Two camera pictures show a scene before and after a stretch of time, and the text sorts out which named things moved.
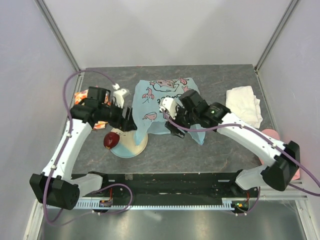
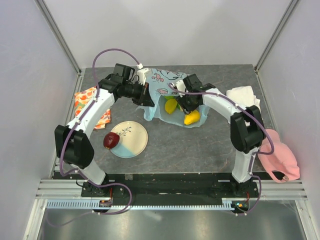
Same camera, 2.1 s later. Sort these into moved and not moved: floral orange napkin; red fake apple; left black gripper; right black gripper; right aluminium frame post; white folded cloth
Moved: right black gripper; left black gripper
Not moved: floral orange napkin; red fake apple; right aluminium frame post; white folded cloth
